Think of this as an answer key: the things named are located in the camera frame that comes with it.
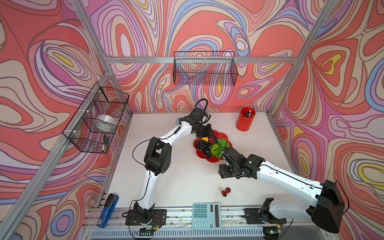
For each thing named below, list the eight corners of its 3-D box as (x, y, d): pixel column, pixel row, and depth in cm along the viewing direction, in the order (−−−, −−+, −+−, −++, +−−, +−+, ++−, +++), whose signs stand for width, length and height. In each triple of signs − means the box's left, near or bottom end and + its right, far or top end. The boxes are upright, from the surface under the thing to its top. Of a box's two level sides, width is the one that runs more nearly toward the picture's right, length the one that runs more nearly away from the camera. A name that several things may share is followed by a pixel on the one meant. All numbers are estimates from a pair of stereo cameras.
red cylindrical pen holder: (237, 131, 111) (241, 118, 100) (234, 120, 118) (238, 107, 107) (251, 131, 111) (257, 118, 100) (248, 120, 118) (253, 107, 107)
